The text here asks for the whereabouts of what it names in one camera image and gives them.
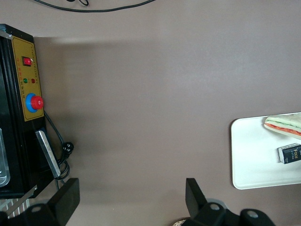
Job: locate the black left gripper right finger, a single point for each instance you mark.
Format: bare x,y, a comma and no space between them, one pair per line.
194,200

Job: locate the wrapped triangle sandwich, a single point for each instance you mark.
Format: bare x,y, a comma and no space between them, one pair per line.
284,126

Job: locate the silver container in machine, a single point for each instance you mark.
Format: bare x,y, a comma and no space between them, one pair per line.
3,164

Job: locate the black sealing machine yellow panel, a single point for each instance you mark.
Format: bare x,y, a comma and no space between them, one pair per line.
14,141

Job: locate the small black box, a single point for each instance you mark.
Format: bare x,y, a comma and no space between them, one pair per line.
291,154

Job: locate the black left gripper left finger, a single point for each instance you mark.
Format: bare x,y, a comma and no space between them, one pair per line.
68,197

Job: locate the red emergency stop button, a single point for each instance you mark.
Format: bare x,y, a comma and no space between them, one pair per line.
36,102

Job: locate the cream plastic tray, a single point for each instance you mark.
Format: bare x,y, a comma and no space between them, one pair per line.
254,160

